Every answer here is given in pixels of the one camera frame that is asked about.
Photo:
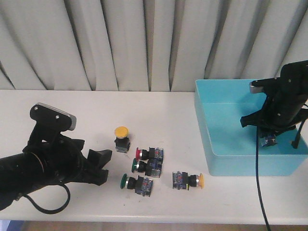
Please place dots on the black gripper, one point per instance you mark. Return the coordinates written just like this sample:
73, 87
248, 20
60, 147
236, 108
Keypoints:
283, 108
63, 161

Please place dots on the red push button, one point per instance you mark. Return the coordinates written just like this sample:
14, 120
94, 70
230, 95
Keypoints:
152, 153
267, 138

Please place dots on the yellow push button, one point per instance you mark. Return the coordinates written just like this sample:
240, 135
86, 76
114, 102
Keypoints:
184, 181
122, 141

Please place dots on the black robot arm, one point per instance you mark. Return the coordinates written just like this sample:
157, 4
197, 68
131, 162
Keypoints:
22, 174
297, 71

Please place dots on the light blue plastic box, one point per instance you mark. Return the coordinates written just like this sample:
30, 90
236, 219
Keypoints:
230, 149

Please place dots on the lower green push button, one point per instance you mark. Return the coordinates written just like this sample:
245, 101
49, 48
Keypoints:
141, 186

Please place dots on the green push button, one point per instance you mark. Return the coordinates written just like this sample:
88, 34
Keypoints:
151, 168
141, 186

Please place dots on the upper green push button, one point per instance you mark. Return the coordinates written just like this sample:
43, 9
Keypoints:
151, 168

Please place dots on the lying red push button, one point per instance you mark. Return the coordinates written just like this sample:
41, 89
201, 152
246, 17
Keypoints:
152, 153

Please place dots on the lying yellow push button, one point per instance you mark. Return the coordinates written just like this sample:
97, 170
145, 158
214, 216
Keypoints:
184, 181

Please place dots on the grey pleated curtain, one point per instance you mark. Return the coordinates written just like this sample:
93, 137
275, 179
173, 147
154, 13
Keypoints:
146, 45

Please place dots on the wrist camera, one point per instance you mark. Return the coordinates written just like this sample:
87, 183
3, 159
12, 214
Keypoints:
51, 117
264, 85

